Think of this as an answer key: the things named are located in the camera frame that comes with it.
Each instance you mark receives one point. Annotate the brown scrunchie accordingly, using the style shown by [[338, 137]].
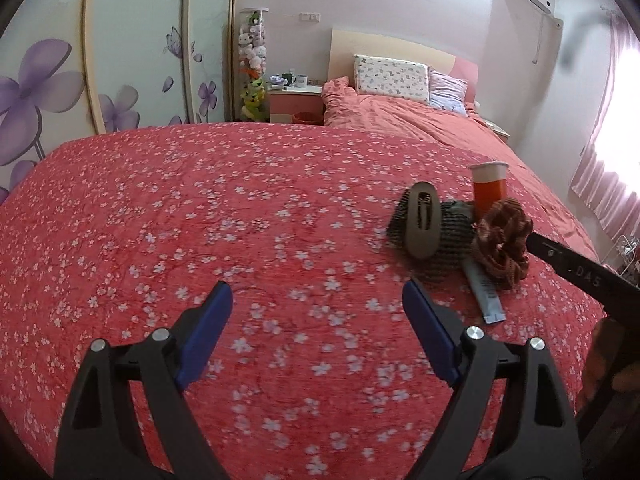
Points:
[[500, 245]]

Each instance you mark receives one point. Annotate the red and white paper cup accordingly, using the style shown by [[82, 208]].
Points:
[[490, 195]]

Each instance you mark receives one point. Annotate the white wall socket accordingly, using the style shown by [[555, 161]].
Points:
[[310, 17]]

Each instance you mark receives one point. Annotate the pink striped pillow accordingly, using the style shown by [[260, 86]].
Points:
[[445, 90]]

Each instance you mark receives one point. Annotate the grey blue tube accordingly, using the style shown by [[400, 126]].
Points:
[[482, 290]]

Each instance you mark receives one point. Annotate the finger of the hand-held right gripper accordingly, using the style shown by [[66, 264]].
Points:
[[575, 265]]

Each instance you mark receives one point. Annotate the pink curtain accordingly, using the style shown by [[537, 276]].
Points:
[[600, 180]]

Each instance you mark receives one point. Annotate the salmon pink duvet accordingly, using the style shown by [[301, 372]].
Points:
[[425, 130]]

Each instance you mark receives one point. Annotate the wardrobe with purple flowers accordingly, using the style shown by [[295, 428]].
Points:
[[135, 35]]

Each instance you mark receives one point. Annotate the pink nightstand with mugs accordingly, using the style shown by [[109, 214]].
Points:
[[295, 105]]

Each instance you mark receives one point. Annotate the dark mug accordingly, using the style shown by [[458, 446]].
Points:
[[286, 79]]

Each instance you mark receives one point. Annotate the red floral tablecloth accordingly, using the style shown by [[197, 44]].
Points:
[[250, 210]]

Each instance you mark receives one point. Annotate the white floral pillow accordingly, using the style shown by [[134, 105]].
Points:
[[390, 77]]

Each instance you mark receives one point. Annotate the taupe hair claw clip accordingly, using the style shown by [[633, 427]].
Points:
[[411, 230]]

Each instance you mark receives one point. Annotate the dark mesh cloth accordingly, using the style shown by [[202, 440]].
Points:
[[452, 240]]

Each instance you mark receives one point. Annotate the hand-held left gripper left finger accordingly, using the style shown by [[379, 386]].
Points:
[[207, 325]]

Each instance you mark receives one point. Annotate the clear tube of plush toys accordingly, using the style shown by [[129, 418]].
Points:
[[252, 60]]

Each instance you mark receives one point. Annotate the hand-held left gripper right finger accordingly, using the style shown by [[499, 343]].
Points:
[[430, 330]]

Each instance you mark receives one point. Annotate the cream and pink headboard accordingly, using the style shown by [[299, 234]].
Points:
[[380, 42]]

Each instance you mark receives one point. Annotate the nightstand with pale top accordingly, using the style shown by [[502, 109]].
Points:
[[500, 130]]

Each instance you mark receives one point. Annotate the white mug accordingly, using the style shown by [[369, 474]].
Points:
[[300, 80]]

